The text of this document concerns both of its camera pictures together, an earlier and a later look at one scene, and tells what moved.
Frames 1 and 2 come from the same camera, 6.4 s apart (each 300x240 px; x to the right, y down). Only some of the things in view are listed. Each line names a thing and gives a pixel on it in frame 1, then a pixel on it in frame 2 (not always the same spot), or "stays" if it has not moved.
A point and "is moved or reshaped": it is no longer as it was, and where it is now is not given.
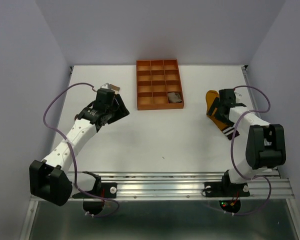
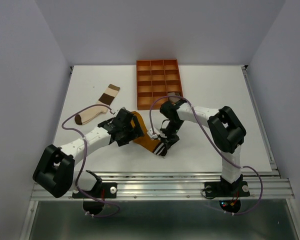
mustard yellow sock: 229,129 is moved or reshaped
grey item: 174,98 stays
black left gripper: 122,111 -> 135,132
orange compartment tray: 158,84 stays
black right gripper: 216,104 -> 168,140
